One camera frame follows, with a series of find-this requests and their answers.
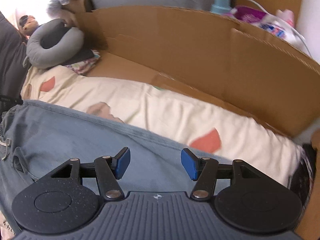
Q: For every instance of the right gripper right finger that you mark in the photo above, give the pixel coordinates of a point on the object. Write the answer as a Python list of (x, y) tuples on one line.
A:
[(206, 171)]

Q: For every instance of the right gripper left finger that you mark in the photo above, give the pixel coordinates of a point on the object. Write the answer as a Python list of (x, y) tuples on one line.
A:
[(106, 170)]

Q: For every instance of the blue denim jeans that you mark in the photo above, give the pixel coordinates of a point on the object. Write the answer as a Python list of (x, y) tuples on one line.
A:
[(37, 137)]

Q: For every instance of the cream bear print bedsheet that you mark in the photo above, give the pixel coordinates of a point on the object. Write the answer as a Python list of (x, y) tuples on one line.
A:
[(192, 122)]

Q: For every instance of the patterned folded cloth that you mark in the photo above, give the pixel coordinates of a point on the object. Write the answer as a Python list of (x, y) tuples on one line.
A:
[(82, 67)]

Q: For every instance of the grey neck pillow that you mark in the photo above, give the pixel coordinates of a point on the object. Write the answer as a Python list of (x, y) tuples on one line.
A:
[(52, 44)]

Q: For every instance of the dark grey folded blanket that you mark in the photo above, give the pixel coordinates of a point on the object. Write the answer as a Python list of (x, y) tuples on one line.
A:
[(13, 52)]

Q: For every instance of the purple white detergent bag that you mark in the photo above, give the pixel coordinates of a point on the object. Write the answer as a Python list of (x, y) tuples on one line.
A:
[(273, 24)]

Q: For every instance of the brown teddy bear toy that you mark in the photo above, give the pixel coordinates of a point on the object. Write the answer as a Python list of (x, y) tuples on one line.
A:
[(27, 25)]

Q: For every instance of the light blue bottle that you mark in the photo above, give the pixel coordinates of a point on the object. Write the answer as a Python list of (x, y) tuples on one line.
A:
[(221, 7)]

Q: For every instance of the pink plush toy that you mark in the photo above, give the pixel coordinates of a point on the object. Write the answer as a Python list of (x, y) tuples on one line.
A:
[(286, 16)]

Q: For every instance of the brown cardboard box wall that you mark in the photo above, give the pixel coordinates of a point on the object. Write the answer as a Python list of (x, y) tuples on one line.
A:
[(236, 65)]

